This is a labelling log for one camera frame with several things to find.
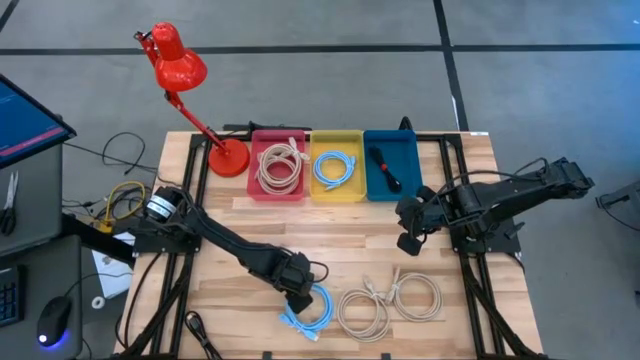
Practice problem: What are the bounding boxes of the scissors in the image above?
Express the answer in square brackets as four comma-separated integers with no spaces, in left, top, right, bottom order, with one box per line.
[0,170,20,237]

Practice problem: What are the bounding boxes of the thin black floor cable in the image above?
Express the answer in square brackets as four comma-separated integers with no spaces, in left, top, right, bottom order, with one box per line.
[63,131,171,189]

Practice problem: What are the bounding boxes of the blue plastic bin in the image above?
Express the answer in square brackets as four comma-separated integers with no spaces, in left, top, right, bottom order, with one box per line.
[363,128,424,203]

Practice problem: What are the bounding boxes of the grey side desk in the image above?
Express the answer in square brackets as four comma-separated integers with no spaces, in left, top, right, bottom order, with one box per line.
[0,143,85,360]

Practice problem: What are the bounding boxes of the black cable with red band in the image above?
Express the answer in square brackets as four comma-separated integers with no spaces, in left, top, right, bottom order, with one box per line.
[368,145,403,195]

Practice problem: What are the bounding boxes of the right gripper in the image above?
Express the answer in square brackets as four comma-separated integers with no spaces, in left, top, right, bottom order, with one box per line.
[397,185,441,257]

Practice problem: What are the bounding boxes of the computer monitor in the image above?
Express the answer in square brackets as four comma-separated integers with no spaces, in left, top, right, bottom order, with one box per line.
[0,73,78,170]

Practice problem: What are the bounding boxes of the yellow cable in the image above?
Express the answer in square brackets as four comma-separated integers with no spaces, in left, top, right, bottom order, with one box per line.
[99,179,147,235]

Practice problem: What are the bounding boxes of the white paper sheet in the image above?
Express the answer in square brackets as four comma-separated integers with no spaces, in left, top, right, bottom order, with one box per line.
[91,231,135,300]

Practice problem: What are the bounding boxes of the black desk beam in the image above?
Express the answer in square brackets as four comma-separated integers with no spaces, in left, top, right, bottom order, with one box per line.
[60,213,137,267]

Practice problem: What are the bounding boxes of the red plastic bin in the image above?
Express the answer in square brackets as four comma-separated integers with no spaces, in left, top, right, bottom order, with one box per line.
[246,128,307,203]

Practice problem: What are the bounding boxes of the beige cable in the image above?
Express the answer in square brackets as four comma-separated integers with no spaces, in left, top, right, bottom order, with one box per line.
[254,147,304,197]
[258,137,311,189]
[336,273,392,344]
[384,266,445,324]

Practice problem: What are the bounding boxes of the light blue cable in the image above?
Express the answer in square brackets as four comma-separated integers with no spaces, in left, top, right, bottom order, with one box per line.
[312,149,358,193]
[278,283,335,343]

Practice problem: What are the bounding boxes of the black slim bar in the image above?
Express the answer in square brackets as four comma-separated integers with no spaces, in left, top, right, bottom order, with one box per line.
[222,121,312,134]

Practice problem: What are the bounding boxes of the black computer mouse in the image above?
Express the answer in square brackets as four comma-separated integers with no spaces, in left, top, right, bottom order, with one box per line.
[36,295,73,348]

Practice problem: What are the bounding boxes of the red desk lamp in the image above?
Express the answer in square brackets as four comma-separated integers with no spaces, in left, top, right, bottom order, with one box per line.
[133,21,251,179]

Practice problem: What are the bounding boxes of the black aluminium table frame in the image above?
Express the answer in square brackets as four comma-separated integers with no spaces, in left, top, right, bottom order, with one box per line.
[114,130,546,360]

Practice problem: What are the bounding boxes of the black keyboard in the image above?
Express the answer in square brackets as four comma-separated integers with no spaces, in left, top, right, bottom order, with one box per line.
[0,264,25,329]

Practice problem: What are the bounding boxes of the yellow plastic bin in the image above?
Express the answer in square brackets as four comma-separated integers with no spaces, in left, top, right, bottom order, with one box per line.
[308,129,368,204]

